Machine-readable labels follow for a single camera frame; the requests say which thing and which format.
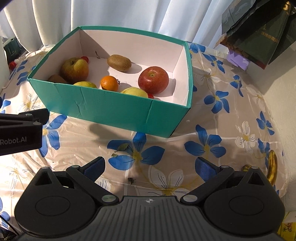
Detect blue floral tablecloth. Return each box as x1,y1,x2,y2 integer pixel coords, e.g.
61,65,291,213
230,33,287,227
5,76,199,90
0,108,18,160
0,42,289,232

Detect yellow lemon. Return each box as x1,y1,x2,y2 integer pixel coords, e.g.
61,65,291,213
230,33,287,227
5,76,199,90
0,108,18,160
120,87,149,98

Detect teal cardboard box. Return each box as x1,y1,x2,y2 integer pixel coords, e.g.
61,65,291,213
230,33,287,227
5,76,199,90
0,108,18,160
27,26,193,139

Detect white curtain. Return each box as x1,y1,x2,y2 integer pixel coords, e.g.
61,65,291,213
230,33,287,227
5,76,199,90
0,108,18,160
0,0,232,61

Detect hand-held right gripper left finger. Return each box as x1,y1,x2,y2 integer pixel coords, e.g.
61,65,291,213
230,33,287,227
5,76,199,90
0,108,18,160
31,156,117,204

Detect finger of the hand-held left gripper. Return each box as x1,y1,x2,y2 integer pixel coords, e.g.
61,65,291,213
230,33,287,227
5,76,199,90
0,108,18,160
0,108,50,122
0,120,43,127

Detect orange mandarin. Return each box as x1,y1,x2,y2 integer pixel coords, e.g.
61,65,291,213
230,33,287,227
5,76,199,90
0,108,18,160
100,76,119,91

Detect red yellow apple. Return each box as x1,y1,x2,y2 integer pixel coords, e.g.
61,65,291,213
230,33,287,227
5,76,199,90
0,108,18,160
60,57,89,84

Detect yellow pear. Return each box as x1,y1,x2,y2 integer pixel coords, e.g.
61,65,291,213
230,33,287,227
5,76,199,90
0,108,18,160
73,81,97,89

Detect purple paper box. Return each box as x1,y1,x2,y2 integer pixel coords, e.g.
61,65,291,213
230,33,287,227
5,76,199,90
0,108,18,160
227,50,251,69

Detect brown kiwi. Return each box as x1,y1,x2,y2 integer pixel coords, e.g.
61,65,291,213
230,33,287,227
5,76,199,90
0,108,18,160
48,74,68,84
107,54,132,71

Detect dark green paper bags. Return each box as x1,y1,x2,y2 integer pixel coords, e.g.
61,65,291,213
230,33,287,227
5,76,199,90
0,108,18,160
214,0,296,70

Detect yellow printed carton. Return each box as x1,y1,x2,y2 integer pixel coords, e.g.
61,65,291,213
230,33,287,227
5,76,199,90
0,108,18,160
276,212,296,241

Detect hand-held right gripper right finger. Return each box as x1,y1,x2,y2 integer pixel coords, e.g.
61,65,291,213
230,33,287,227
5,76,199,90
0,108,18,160
180,157,270,204

